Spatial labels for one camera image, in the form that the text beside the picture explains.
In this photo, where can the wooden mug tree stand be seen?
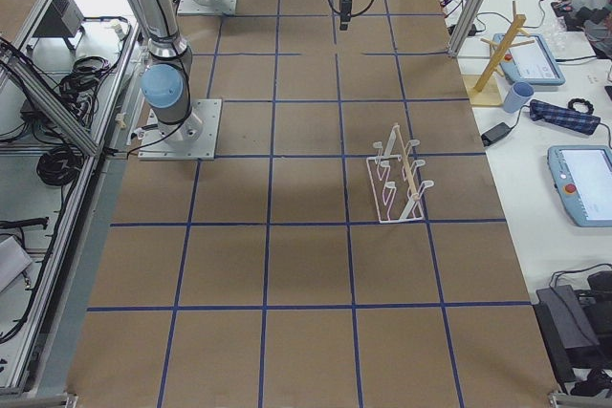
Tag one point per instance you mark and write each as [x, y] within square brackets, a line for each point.
[481, 92]

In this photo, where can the blue cup on desk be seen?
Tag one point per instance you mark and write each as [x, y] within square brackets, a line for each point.
[518, 95]

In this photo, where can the upper teach pendant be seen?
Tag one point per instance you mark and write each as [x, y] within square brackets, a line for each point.
[530, 60]

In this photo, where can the teach pendant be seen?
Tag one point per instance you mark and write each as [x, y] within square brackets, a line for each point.
[530, 60]
[582, 178]

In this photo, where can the lower teach pendant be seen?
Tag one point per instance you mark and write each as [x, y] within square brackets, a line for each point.
[582, 178]

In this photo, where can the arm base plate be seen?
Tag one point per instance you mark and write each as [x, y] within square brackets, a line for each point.
[194, 140]
[207, 7]

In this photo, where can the black power adapter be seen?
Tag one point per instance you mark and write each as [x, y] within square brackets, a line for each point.
[495, 134]

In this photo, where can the grey control box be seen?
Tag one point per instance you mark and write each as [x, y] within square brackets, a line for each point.
[62, 19]

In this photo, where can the white wire cup rack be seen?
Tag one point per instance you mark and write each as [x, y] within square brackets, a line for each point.
[394, 179]

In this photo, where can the plaid fabric pouch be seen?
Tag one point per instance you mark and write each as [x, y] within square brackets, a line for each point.
[578, 116]

